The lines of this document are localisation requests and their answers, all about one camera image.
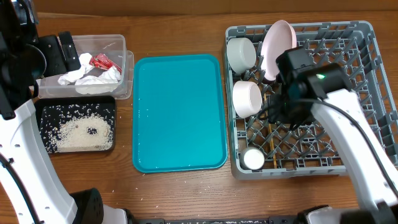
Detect black food waste tray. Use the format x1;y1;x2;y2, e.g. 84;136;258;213
34;95;117;154

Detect teal serving tray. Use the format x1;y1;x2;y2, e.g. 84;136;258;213
132;54;228;174

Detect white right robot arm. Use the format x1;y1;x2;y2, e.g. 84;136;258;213
265;47;397;223

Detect white bowl with rice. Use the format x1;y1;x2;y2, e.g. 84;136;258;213
226;37;257;74

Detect large white plate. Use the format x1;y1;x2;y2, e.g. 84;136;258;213
261;20;297;82

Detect white napkin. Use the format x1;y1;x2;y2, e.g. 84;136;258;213
58;53;94;85
75;66;121;95

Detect red snack wrapper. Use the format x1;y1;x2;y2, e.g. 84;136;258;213
89;54;122;73

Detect pile of rice grains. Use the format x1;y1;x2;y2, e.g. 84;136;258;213
40;104;115;152

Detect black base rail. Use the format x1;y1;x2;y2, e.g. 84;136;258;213
132;215;299;224

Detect wooden chopstick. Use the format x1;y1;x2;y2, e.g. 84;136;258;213
264;94;277;169

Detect clear plastic waste bin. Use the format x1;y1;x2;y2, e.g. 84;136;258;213
38;34;134;100

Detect small white cup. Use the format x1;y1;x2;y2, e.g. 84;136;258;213
239;147;265;170

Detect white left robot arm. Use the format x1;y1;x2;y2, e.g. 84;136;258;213
1;0;136;223

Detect grey dishwasher rack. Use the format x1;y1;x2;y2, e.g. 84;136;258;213
228;21;397;180

